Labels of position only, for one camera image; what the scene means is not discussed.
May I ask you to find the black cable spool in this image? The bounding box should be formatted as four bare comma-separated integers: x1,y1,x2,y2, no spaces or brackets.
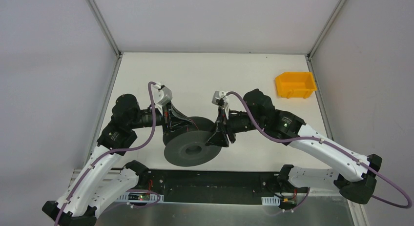
163,116,222,167

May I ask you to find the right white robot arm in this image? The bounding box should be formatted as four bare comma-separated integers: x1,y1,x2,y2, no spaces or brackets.
206,89,382,205

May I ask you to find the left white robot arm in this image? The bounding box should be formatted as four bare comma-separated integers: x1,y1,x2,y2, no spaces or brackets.
42,93,194,226

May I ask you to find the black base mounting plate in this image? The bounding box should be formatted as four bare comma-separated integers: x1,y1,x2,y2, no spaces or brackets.
131,169,307,205

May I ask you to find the orange plastic bin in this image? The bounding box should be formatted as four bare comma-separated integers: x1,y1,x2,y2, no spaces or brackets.
275,71,318,99

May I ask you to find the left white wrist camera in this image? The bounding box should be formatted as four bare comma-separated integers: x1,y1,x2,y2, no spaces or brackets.
151,83,173,114

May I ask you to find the right white cable duct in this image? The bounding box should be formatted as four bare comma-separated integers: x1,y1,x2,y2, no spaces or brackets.
261,196,280,206

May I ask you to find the white cable duct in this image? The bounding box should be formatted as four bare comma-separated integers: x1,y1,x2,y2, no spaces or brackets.
261,196,280,206
115,192,164,203

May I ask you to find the left white cable duct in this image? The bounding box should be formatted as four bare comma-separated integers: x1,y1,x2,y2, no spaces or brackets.
115,192,164,203

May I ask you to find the aluminium frame rail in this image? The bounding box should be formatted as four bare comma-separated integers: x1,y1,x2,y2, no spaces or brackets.
68,168,360,197

